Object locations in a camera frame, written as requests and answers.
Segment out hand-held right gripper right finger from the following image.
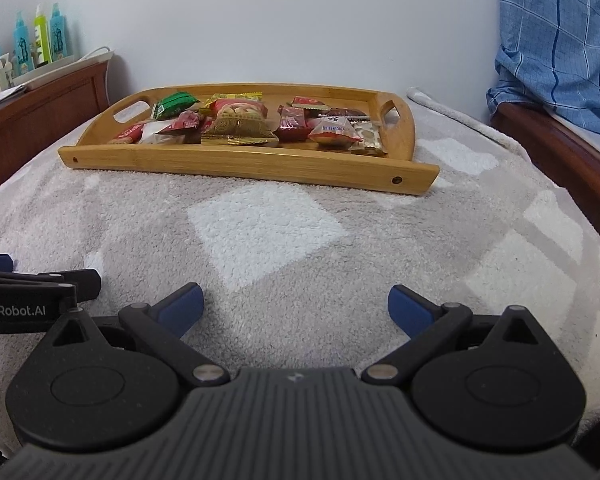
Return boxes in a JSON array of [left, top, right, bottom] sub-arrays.
[[361, 285, 556, 387]]

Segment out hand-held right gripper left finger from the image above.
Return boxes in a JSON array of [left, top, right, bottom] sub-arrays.
[[45, 282, 231, 387]]

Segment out wooden tray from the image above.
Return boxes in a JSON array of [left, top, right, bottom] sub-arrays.
[[57, 84, 441, 197]]

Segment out red biscuit packet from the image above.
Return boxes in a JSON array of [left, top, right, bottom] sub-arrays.
[[109, 124, 147, 145], [289, 95, 332, 111]]

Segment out clear white candy packet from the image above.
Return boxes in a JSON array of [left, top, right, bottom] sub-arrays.
[[139, 120, 181, 145]]

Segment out brown white nut-print packet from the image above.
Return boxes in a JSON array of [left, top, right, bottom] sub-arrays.
[[352, 122, 385, 157]]

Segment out red gold nut packet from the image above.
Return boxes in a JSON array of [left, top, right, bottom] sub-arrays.
[[200, 99, 280, 147]]

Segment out pink bread packet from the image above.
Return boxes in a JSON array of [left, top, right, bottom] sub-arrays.
[[307, 115, 365, 152]]

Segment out black white snack packet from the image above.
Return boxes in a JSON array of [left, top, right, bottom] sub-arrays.
[[324, 107, 371, 122]]

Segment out dark red chocolate packet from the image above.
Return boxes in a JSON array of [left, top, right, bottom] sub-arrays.
[[274, 105, 311, 143]]

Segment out yellow green snack packet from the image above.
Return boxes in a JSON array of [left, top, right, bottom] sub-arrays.
[[200, 90, 264, 107]]

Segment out brown wooden cabinet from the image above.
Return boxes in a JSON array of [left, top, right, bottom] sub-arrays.
[[0, 57, 113, 203]]

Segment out white paper sheet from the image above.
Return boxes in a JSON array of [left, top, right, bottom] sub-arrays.
[[0, 85, 29, 112]]

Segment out teal spray bottle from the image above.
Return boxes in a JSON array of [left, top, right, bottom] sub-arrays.
[[49, 2, 67, 61], [12, 11, 34, 78]]

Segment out yellow green bottle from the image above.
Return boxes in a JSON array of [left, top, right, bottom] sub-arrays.
[[32, 4, 52, 65]]

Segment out white bench cushion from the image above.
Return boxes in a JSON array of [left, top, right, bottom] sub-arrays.
[[542, 109, 600, 145]]

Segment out blue checked cloth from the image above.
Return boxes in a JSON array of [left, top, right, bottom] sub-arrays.
[[486, 0, 600, 142]]

